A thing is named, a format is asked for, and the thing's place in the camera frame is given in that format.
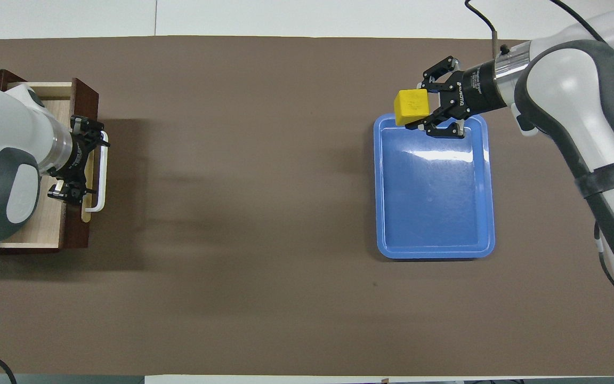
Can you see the brown table mat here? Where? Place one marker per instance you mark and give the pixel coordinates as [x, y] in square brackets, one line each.
[232, 160]

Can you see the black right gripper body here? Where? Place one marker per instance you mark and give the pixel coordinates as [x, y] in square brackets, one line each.
[480, 88]

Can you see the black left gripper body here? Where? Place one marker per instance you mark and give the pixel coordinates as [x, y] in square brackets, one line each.
[80, 160]

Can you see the blue plastic tray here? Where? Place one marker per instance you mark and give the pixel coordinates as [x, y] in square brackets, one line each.
[435, 202]

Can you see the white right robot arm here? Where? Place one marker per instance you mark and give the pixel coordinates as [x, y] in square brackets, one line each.
[568, 80]

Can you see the yellow cube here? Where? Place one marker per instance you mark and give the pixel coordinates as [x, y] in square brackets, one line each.
[411, 106]

